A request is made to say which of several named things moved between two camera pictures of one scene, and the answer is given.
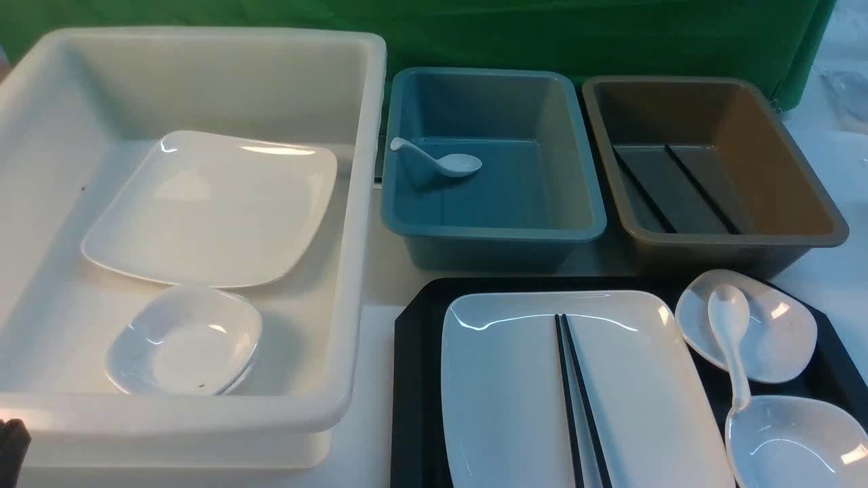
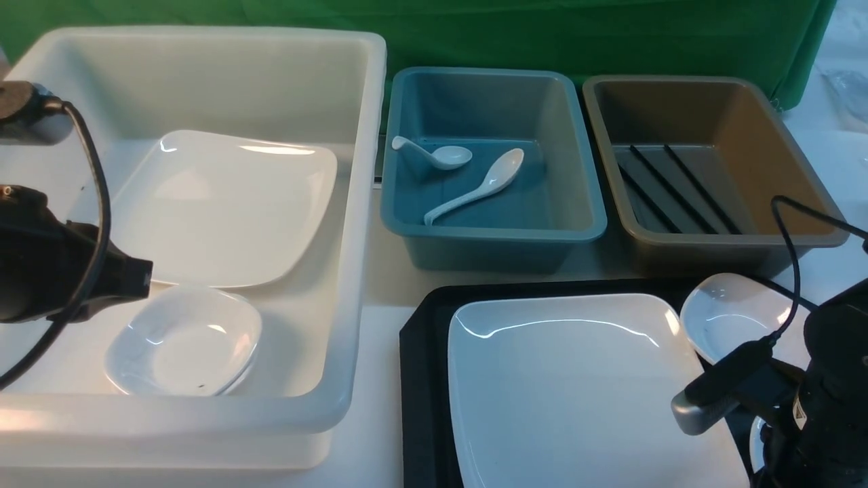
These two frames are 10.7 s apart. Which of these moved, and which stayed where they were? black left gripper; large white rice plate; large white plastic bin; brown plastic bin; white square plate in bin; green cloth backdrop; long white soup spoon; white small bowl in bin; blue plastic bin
Moved: long white soup spoon; black left gripper
Stayed: white square plate in bin; blue plastic bin; large white rice plate; brown plastic bin; large white plastic bin; white small bowl in bin; green cloth backdrop
